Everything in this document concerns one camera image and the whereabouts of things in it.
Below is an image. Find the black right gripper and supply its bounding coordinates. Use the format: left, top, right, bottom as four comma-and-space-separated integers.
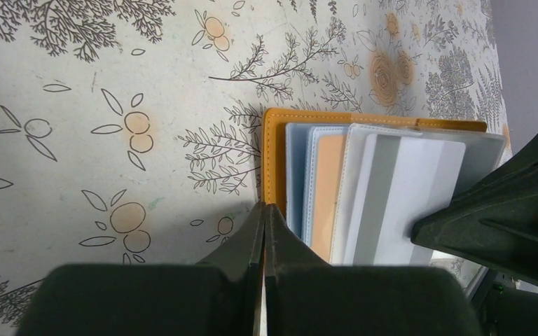
411, 133, 538, 335

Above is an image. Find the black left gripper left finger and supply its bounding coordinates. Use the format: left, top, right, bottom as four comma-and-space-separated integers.
17, 202, 265, 335

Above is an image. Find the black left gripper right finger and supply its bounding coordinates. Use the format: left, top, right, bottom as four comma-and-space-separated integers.
264, 204, 481, 335

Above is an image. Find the yellow leather card holder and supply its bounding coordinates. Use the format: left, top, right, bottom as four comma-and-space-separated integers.
261, 108, 507, 265

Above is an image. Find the grey card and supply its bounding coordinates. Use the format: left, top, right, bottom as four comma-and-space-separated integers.
343, 134, 466, 266

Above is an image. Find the orange card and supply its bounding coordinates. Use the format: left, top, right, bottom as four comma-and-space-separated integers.
311, 134, 346, 262

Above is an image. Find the floral patterned table mat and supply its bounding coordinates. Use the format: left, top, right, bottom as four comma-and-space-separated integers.
0, 1, 509, 335

